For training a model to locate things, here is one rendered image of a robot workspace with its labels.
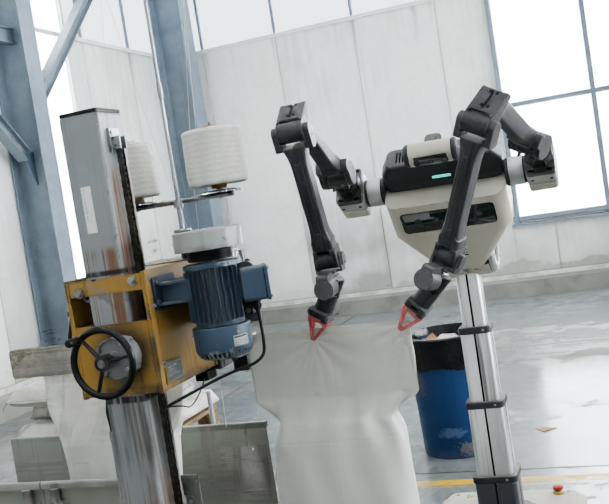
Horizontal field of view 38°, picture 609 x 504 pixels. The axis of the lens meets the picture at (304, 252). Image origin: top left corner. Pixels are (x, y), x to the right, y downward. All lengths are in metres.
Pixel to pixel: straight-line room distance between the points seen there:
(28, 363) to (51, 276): 5.51
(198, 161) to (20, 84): 6.34
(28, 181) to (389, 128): 4.38
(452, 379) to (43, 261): 4.88
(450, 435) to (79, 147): 2.99
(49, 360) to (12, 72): 5.92
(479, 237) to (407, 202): 0.26
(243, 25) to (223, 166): 9.09
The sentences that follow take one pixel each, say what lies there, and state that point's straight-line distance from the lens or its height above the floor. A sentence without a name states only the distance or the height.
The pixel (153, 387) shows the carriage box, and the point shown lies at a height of 1.04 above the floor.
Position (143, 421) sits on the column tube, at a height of 0.96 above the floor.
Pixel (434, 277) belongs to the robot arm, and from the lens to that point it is 2.34.
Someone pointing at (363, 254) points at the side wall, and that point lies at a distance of 10.81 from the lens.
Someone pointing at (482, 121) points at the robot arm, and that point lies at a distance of 2.24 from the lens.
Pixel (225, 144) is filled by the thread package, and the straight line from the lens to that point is 2.35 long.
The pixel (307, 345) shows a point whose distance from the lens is 2.58.
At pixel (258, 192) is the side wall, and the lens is 11.19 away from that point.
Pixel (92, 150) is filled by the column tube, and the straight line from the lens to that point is 2.28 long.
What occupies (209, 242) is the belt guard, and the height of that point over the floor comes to 1.38.
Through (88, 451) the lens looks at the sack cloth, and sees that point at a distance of 2.87.
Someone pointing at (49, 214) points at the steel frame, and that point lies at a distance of 8.46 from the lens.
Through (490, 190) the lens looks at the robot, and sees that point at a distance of 2.74.
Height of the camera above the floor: 1.44
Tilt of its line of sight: 3 degrees down
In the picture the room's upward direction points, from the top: 9 degrees counter-clockwise
